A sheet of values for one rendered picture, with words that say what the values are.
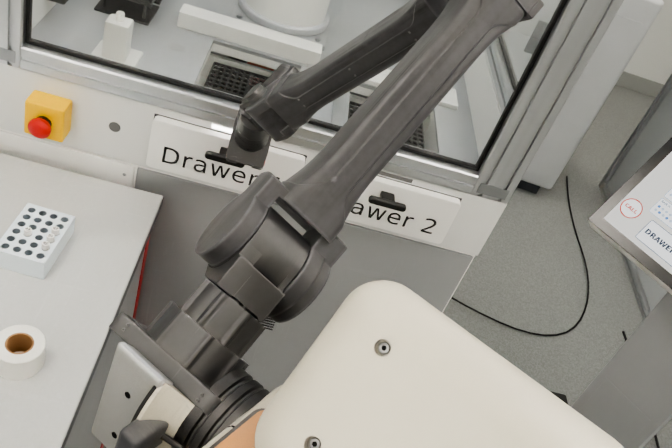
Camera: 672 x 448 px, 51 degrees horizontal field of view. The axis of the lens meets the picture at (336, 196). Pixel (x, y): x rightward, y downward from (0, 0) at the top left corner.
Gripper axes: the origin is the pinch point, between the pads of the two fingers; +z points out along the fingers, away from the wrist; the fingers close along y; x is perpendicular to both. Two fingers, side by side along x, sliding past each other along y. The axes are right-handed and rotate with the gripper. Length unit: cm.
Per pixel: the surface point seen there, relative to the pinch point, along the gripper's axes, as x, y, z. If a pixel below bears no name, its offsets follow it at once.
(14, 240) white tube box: 32.6, -25.7, -1.6
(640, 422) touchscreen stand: -96, -29, 21
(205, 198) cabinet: 5.6, -6.0, 16.9
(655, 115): -173, 117, 143
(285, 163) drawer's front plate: -7.4, 1.2, 3.8
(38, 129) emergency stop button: 36.4, -5.0, 3.3
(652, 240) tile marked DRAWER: -78, 2, -6
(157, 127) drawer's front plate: 17.0, 1.4, 3.8
